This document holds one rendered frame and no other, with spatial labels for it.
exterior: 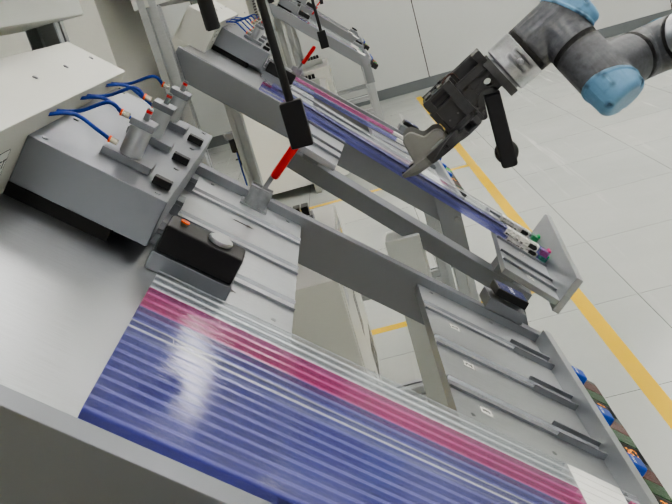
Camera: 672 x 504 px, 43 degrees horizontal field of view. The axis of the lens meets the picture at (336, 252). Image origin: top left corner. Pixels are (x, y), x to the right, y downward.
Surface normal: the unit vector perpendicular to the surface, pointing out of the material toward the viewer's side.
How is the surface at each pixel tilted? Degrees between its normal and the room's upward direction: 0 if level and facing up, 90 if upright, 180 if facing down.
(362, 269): 90
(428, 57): 90
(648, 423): 0
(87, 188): 90
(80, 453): 90
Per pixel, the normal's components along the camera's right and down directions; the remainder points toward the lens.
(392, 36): 0.01, 0.30
